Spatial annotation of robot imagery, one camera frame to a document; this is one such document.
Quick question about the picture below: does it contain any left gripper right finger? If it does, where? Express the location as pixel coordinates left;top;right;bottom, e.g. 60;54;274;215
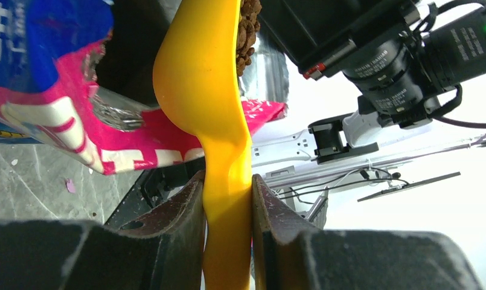
252;175;481;289

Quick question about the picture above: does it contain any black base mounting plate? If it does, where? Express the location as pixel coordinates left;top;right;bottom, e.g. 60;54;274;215
104;157;205;230

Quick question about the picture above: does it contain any brown pet food kibble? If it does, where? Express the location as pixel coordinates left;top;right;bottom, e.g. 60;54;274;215
235;0;262;77

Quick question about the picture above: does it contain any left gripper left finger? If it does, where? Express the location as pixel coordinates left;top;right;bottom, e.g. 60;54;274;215
0;172;206;289

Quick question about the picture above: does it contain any yellow plastic scoop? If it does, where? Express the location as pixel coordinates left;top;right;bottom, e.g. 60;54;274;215
152;1;251;289

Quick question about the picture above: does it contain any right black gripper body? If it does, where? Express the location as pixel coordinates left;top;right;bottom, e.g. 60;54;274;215
258;0;420;77

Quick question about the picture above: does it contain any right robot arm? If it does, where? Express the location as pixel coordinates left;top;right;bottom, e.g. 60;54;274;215
258;1;486;164

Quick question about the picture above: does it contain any pet food bag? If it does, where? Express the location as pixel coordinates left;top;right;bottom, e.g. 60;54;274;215
0;1;286;175

